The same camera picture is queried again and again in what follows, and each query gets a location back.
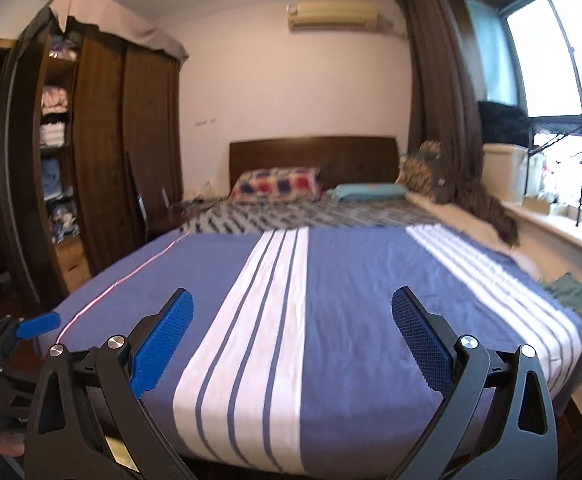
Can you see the grey cloth cover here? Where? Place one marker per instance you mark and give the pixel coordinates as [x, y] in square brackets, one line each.
[116, 22]

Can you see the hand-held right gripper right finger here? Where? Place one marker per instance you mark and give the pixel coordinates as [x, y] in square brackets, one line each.
[421, 340]

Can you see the black and white patterned blanket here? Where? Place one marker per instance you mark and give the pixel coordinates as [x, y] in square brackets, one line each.
[321, 217]

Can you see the plaid pillow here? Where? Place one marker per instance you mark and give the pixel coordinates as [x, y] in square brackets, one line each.
[276, 185]

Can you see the dark wooden headboard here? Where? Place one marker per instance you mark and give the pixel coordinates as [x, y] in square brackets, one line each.
[316, 157]

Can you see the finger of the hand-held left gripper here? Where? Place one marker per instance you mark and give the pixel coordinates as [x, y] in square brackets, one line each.
[38, 325]

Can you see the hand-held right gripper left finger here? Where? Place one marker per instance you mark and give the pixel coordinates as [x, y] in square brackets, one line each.
[163, 340]

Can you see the dark wooden wardrobe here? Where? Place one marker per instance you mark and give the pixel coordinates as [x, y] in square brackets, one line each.
[106, 160]

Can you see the white storage box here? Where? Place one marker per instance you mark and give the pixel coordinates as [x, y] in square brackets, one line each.
[503, 175]

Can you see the brown curtain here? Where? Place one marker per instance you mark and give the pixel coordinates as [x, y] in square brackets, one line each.
[441, 110]

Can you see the teal pillow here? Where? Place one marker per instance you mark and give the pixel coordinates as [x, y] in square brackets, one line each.
[366, 192]

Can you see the beige air conditioner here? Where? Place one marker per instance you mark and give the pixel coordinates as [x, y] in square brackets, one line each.
[331, 15]

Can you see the pile of dark clothes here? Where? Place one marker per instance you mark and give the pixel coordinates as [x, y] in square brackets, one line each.
[503, 122]

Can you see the person's left hand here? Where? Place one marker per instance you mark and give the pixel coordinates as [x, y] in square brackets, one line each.
[6, 444]

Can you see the black folding chair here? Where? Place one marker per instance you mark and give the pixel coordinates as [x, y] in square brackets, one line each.
[143, 200]

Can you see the window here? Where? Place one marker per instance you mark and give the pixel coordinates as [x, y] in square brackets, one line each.
[556, 50]

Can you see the black metal rack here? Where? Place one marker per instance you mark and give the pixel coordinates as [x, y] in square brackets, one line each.
[571, 127]

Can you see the green cloth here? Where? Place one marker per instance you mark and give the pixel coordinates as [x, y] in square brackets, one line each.
[571, 295]

